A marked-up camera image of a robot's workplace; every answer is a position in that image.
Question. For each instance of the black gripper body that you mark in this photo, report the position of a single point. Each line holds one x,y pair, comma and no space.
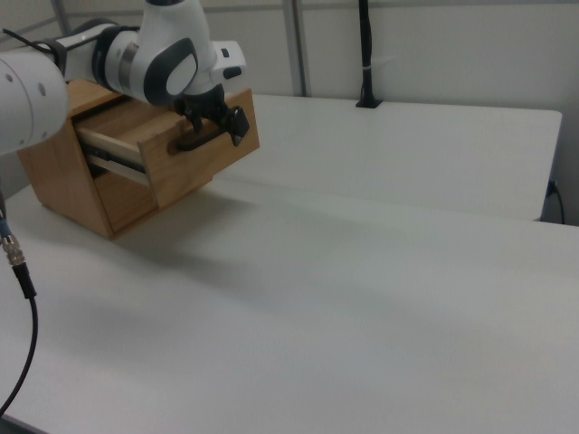
205,106

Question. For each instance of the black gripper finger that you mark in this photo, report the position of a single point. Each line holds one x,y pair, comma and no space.
239,123
196,124

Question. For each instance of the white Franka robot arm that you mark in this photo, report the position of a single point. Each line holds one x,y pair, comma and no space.
154,59

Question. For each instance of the wooden drawer cabinet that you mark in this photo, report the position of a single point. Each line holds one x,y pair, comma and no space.
59,185

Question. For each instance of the grey partition post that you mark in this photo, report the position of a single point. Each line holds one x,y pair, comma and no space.
298,45

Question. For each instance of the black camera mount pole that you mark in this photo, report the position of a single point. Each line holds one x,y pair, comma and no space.
367,54

